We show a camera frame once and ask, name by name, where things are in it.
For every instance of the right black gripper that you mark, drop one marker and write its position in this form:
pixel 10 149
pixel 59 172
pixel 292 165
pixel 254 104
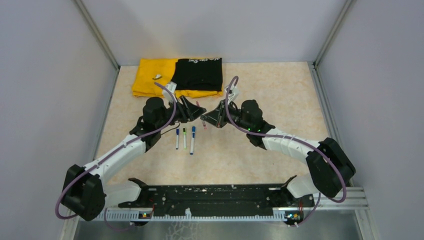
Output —
pixel 221 110

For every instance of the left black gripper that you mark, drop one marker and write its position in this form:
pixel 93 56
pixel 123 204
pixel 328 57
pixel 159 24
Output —
pixel 185 111

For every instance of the large white blue marker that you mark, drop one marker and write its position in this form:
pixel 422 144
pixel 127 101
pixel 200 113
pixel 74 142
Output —
pixel 192 140

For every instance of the white green-tipped pen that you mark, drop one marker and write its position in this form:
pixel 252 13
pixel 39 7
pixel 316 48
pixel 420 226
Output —
pixel 184 138

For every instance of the white blue-ended marker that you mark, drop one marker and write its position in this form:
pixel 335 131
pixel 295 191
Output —
pixel 177 142

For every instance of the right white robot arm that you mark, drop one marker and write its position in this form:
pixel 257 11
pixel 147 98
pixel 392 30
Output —
pixel 329 168

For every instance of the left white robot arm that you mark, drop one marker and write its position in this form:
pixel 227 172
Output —
pixel 86 191

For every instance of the black folded shirt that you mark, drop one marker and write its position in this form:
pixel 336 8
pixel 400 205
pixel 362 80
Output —
pixel 199 74

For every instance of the yellow folded shirt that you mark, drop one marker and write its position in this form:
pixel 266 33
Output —
pixel 151 71

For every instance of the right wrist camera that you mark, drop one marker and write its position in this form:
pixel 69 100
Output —
pixel 231 93

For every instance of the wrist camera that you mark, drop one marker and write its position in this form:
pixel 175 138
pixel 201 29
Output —
pixel 169 91
pixel 231 93

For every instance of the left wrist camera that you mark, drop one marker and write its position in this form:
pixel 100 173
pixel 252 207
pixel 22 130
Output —
pixel 169 91

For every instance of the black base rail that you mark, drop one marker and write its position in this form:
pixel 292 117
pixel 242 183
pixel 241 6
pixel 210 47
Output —
pixel 219 200

